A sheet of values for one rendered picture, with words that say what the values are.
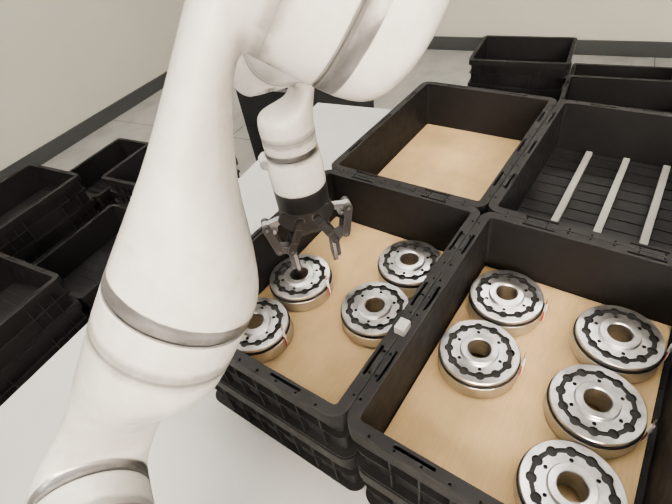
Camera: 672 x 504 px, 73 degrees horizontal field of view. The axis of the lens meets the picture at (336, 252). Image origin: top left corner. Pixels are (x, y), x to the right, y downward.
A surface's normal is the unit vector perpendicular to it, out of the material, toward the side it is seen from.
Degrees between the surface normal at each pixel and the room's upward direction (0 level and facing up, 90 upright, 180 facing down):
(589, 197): 0
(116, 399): 80
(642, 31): 90
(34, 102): 90
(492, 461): 0
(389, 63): 104
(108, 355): 59
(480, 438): 0
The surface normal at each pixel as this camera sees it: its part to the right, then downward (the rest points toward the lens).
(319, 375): -0.13, -0.73
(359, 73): -0.10, 0.90
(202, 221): 0.67, 0.27
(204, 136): 0.74, 0.48
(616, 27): -0.44, 0.65
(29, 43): 0.89, 0.22
